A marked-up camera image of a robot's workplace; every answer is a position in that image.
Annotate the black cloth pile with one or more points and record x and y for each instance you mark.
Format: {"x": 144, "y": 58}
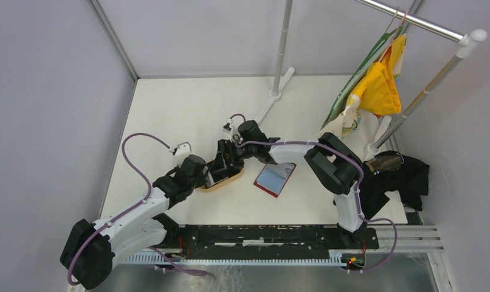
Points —
{"x": 411, "y": 181}

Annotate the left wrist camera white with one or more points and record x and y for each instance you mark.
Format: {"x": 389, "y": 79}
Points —
{"x": 182, "y": 149}

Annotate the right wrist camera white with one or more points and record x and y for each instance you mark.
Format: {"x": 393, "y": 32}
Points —
{"x": 228, "y": 127}

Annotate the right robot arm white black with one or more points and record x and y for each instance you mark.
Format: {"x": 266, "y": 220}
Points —
{"x": 336, "y": 166}

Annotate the yellow hanging garment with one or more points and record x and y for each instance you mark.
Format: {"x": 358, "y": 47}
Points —
{"x": 377, "y": 92}

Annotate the metal clothes rack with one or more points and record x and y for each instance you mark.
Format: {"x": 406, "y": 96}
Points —
{"x": 389, "y": 124}

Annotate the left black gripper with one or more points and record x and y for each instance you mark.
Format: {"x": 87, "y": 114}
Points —
{"x": 200, "y": 180}

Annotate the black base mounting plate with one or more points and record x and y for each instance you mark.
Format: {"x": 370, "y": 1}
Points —
{"x": 268, "y": 242}

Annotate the green patterned hanging garment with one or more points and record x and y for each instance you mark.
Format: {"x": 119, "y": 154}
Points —
{"x": 335, "y": 119}

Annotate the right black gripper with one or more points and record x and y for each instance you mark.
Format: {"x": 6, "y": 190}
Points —
{"x": 226, "y": 147}

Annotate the white cable duct strip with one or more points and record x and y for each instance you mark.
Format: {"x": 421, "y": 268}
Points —
{"x": 153, "y": 258}

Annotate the red card holder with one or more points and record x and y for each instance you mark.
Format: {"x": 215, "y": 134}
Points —
{"x": 273, "y": 178}

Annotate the wooden tray with cards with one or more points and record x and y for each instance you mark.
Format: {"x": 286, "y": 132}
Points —
{"x": 218, "y": 174}

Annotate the camouflage cloth piece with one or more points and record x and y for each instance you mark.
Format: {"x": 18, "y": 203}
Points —
{"x": 385, "y": 163}

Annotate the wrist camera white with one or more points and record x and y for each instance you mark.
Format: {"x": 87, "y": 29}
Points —
{"x": 182, "y": 149}
{"x": 228, "y": 127}

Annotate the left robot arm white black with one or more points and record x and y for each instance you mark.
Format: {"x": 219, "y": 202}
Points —
{"x": 93, "y": 249}

